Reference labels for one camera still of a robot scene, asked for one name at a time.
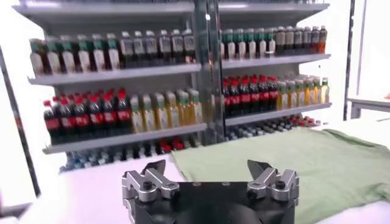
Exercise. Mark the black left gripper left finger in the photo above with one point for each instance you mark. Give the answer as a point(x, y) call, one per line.
point(152, 185)

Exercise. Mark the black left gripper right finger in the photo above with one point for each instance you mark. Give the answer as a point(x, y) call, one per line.
point(274, 185)

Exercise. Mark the green polo shirt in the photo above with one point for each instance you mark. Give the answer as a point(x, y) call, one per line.
point(304, 167)

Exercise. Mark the small red cap cola bottle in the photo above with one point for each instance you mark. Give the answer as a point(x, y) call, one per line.
point(164, 146)
point(178, 145)

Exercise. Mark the yellow juice bottle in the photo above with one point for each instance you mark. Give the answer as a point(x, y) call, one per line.
point(300, 94)
point(183, 108)
point(160, 112)
point(171, 111)
point(325, 90)
point(148, 114)
point(137, 115)
point(308, 92)
point(317, 91)
point(291, 95)
point(195, 106)
point(281, 96)

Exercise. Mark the grey metal shelf rack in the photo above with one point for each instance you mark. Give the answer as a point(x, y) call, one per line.
point(122, 73)
point(274, 61)

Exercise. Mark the green cap brown tea bottle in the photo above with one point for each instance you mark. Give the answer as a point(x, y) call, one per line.
point(260, 45)
point(250, 45)
point(52, 59)
point(270, 44)
point(83, 56)
point(36, 59)
point(98, 54)
point(229, 45)
point(222, 48)
point(67, 58)
point(112, 53)
point(240, 45)

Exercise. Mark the beige label dark drink bottle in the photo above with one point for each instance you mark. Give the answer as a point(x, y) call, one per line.
point(280, 41)
point(289, 40)

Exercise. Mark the grey metal frame table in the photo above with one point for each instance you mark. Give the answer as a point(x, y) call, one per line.
point(368, 103)

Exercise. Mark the black slanted frame post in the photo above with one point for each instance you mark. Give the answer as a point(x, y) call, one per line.
point(349, 61)
point(19, 121)

